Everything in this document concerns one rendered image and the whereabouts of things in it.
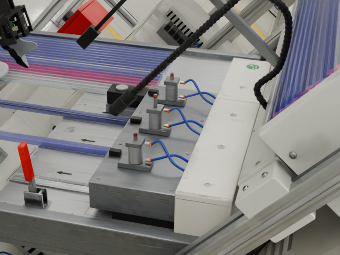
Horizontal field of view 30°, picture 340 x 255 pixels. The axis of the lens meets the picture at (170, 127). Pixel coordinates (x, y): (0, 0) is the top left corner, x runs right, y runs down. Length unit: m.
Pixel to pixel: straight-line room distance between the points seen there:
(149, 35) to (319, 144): 1.76
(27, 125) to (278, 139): 2.01
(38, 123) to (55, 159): 1.63
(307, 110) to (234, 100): 0.39
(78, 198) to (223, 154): 0.24
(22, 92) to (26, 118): 0.55
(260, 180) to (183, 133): 0.30
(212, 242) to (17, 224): 0.31
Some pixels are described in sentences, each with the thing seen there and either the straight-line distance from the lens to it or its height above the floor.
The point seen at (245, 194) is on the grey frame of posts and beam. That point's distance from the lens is 0.78.
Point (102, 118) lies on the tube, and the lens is 1.20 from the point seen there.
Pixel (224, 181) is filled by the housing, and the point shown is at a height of 1.26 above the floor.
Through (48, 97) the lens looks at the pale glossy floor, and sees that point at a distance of 2.88.
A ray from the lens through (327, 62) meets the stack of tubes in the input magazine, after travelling 0.83.
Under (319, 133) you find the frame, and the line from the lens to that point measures 0.75.
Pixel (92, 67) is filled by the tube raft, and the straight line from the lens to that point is 1.41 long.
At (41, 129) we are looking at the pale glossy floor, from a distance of 2.72.
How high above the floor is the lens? 1.70
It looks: 30 degrees down
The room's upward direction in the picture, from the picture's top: 50 degrees clockwise
